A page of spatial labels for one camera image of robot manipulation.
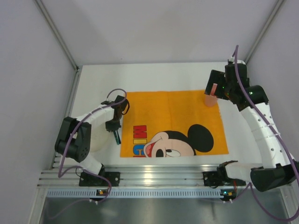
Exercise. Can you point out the silver fork patterned handle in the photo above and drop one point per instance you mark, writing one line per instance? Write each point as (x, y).
(116, 137)

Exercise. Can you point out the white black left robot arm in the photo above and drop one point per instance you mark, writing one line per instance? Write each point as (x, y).
(74, 139)

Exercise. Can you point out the left aluminium frame post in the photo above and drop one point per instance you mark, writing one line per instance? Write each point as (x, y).
(45, 14)

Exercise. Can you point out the aluminium mounting rail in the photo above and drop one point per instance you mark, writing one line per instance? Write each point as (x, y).
(146, 176)

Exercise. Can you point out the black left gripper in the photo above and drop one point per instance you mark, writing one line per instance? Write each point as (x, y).
(113, 126)

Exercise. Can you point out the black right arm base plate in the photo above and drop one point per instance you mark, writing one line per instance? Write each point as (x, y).
(212, 179)

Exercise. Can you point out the pink plastic cup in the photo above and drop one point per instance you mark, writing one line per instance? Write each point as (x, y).
(211, 99)

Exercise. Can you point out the cream round plate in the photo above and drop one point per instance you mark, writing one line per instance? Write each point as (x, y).
(99, 136)

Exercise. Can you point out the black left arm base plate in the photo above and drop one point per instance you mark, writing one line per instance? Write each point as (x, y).
(88, 180)

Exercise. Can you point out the right aluminium frame post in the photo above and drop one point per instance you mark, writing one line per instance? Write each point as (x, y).
(278, 5)

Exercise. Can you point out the orange cartoon mouse placemat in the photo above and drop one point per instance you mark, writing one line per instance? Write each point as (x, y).
(171, 124)

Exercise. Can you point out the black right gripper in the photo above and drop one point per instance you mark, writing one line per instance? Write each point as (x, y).
(214, 82)

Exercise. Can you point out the aluminium frame post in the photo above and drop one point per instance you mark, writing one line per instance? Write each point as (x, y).
(45, 14)
(278, 5)

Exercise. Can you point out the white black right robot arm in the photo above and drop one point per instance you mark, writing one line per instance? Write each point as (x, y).
(252, 102)

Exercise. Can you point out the perforated grey cable duct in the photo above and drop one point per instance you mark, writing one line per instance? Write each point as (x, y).
(140, 193)

